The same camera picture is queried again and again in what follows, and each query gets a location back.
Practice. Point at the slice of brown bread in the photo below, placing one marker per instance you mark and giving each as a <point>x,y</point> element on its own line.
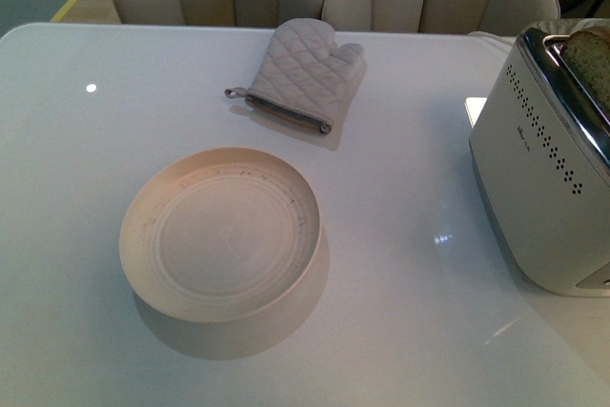
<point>586,52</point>

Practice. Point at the chrome white two-slot toaster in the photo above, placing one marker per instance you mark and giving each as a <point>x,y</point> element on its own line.
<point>540,151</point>

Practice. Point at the grey quilted oven mitt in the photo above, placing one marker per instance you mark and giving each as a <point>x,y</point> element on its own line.
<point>305,77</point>

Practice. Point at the beige round plate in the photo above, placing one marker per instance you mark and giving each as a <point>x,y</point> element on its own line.
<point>221,235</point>

